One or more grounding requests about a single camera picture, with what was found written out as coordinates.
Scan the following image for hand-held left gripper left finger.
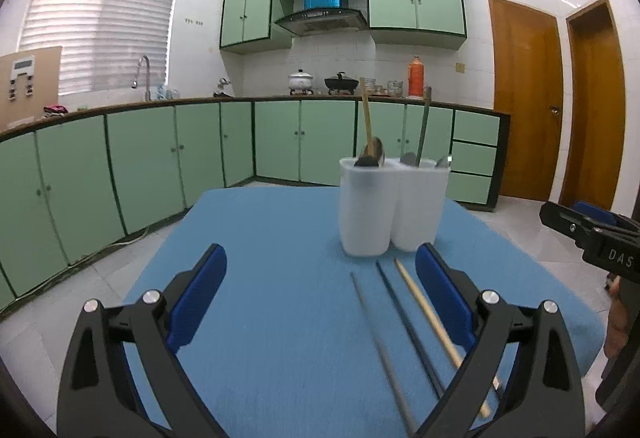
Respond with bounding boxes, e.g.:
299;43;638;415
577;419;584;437
56;244;228;438

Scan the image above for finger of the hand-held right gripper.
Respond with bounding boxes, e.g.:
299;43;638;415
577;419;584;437
571;200;627;230
539;201;597;250

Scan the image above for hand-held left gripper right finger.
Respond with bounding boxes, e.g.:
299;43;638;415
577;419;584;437
414;243;586;438

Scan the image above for wooden chopstick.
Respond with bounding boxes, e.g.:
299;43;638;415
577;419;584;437
361;90;377;156
394;258;492;419

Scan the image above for dark blue chopstick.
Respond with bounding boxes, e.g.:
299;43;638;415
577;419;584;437
375;260;447;401

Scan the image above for grey chopstick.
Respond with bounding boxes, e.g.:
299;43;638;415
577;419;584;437
415;86;432;165
349;272;417;436

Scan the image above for white plastic utensil holder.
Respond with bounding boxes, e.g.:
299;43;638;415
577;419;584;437
338;156;451;259

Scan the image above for large silver spoon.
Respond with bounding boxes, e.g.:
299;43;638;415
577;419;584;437
361;137;386;166

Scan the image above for person's right hand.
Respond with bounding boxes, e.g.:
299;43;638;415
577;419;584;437
603;275;633;361

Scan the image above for blue table cloth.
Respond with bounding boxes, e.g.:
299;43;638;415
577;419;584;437
120;187;606;438

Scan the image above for plain wooden door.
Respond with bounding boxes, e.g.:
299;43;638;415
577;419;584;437
557;0;628;211

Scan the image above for green base cabinets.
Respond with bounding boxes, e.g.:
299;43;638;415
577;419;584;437
0;95;511;319

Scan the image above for orange thermos flask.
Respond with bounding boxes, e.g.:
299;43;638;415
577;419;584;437
408;55;426;99

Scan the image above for black wok with lid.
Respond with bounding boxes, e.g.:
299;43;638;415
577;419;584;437
324;72;360;95

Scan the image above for metal kitchen faucet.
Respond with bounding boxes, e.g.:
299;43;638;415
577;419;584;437
132;55;152;101

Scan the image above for white cooking pot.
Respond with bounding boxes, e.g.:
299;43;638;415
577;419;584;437
288;68;316;95

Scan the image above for white panel on cardboard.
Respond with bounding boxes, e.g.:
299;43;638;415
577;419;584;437
9;59;36;99

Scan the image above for black range hood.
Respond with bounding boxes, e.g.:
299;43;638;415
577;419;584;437
273;8;368;37

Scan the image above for white window blinds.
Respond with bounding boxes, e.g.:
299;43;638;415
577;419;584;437
17;0;186;96

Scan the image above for wooden door with handle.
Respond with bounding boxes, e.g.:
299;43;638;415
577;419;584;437
487;0;563;201

